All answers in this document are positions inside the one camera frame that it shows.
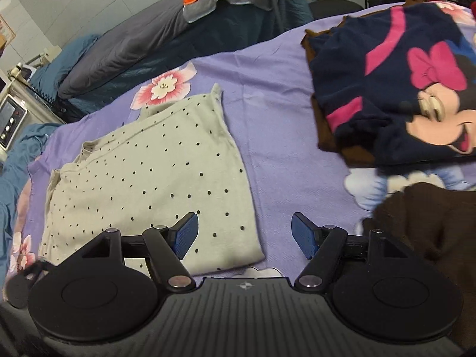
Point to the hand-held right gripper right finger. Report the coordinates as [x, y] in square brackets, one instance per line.
[303, 238]

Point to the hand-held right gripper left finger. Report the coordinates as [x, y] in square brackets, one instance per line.
[186, 236]

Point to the cream polka dot shirt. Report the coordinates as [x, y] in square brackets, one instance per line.
[148, 163]

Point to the purple floral blanket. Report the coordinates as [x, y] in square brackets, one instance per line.
[279, 119]

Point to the dark brown garment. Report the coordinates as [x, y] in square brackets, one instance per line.
[427, 219]

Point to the teal bed sheet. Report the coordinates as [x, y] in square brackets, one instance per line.
[18, 156]

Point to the navy cartoon mouse shirt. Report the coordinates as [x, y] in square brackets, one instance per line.
[366, 93]

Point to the white appliance control panel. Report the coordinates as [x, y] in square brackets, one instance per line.
[9, 119]

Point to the grey duvet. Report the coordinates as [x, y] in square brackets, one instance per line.
[122, 48]

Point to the black chair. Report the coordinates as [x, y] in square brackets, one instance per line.
[334, 7]

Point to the wall picture frame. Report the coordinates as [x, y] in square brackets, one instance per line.
[6, 31]

